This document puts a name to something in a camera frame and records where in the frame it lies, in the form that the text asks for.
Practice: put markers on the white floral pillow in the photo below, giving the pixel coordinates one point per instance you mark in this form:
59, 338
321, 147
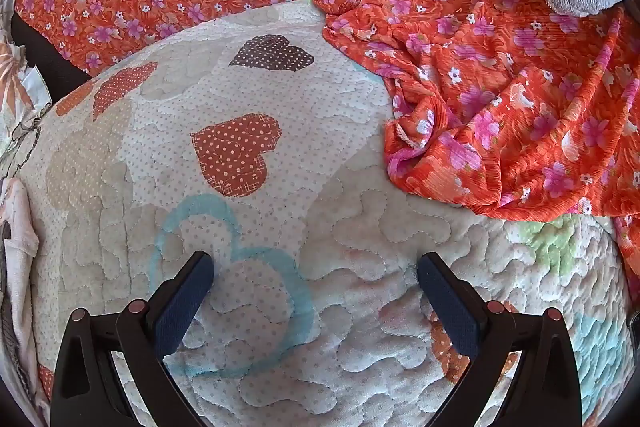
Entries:
15, 97

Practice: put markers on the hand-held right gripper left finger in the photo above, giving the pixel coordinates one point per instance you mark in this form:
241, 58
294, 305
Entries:
182, 302

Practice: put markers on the black cloth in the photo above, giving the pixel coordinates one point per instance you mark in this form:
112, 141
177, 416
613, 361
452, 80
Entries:
45, 62

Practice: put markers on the pale pink garment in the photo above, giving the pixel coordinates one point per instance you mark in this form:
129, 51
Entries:
17, 237

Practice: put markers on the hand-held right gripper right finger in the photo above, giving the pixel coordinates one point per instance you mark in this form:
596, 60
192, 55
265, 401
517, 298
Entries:
452, 302

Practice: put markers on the crumpled orange floral cloth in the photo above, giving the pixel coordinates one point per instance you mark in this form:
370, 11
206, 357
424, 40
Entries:
500, 132

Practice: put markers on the quilted heart print blanket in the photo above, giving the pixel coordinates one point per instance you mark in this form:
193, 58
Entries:
300, 232

